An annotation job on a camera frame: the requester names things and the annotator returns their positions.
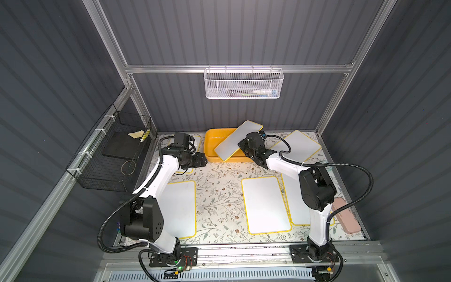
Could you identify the floral table mat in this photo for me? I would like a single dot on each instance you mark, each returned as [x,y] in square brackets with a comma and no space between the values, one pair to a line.
[220,210]

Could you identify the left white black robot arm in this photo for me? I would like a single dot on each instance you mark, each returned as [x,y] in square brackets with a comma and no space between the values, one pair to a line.
[141,218]

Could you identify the white wire mesh basket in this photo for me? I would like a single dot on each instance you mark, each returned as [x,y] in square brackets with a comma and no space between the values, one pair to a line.
[239,83]

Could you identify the black pad in basket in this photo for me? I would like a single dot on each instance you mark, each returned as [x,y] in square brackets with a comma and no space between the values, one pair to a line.
[122,146]

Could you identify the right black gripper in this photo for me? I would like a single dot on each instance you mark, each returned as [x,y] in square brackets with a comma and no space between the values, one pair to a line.
[245,144]

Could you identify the yellow sticky note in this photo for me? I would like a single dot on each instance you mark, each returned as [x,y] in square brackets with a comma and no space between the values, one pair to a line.
[136,135]

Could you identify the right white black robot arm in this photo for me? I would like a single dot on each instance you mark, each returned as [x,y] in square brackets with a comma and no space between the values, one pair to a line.
[317,189]

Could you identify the aluminium rail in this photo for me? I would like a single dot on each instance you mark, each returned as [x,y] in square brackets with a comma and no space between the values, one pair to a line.
[256,254]

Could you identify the pink pencil case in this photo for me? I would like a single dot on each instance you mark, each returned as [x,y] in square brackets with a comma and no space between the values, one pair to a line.
[346,218]

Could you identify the black wire basket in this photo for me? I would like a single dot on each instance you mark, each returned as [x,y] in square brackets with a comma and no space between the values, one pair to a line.
[94,171]

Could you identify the white marker in basket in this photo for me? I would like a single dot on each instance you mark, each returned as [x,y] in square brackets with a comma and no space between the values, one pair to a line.
[266,92]

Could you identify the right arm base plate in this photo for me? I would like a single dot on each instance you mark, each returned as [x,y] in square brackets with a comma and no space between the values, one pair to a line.
[310,253]

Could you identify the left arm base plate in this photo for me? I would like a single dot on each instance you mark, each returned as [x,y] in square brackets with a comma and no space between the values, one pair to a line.
[184,257]

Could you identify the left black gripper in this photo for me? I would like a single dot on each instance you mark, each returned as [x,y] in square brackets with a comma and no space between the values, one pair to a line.
[201,160]

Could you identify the yellow plastic storage box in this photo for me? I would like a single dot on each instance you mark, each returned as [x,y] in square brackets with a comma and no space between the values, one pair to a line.
[213,138]

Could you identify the whiteboard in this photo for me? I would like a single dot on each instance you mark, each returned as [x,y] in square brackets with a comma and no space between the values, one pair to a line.
[229,146]
[303,148]
[178,205]
[264,206]
[168,150]
[299,212]

